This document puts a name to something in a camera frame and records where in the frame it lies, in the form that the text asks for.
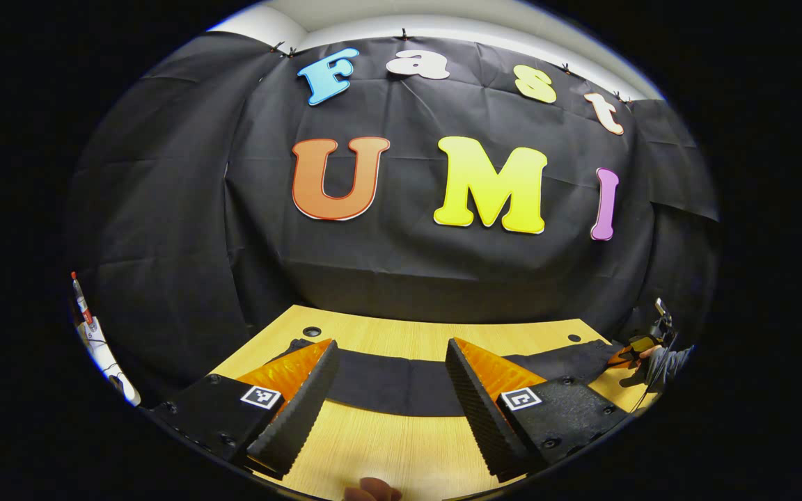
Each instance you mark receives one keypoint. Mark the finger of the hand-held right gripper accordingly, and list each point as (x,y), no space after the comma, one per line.
(634,346)

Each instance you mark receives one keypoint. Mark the black backdrop cloth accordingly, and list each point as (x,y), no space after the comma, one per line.
(408,278)

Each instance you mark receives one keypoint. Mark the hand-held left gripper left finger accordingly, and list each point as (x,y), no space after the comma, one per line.
(303,417)

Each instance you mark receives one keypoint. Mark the black jeans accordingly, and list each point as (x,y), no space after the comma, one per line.
(394,386)

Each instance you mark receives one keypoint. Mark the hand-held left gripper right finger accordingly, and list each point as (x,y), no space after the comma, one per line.
(484,417)

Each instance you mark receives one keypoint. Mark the white tube with red cap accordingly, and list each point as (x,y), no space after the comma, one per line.
(81,300)

